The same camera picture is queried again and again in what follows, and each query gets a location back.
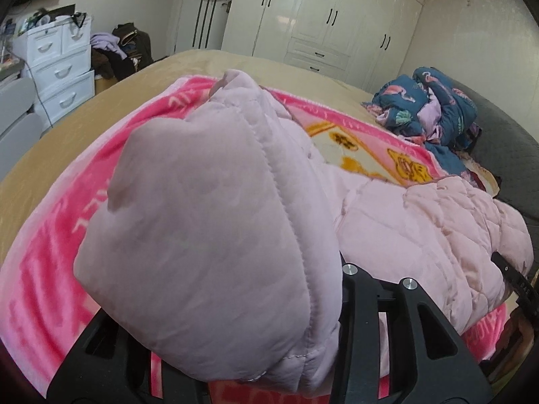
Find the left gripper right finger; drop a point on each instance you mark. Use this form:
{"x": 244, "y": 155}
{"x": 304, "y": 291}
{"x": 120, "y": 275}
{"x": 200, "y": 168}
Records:
{"x": 397, "y": 346}

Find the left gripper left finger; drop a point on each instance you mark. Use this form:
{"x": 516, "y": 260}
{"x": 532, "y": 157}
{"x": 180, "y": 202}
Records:
{"x": 107, "y": 365}

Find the pink quilted jacket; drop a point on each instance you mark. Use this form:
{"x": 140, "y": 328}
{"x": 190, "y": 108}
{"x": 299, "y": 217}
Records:
{"x": 252, "y": 239}

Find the dark clothes pile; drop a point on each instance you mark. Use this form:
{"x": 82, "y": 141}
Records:
{"x": 122, "y": 53}

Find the pink cartoon bear blanket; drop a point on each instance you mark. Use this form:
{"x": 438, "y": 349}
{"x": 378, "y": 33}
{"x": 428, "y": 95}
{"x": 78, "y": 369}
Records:
{"x": 54, "y": 239}

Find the grey quilted headboard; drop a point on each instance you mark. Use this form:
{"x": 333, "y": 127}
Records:
{"x": 504, "y": 147}

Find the blue flamingo print quilt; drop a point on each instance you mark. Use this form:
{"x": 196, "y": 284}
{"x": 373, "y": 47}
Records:
{"x": 429, "y": 110}

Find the grey desk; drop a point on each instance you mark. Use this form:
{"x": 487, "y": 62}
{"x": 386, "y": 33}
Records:
{"x": 21, "y": 128}

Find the beige bed cover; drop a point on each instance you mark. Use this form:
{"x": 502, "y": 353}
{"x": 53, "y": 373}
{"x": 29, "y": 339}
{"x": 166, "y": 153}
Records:
{"x": 31, "y": 178}

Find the white drawer cabinet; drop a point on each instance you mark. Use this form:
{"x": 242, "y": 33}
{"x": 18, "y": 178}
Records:
{"x": 57, "y": 57}

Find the white wardrobe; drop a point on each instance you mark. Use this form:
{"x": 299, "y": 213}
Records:
{"x": 360, "y": 42}

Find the white door with bags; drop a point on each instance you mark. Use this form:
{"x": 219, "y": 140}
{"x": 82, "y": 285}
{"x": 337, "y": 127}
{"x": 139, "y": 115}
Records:
{"x": 196, "y": 24}

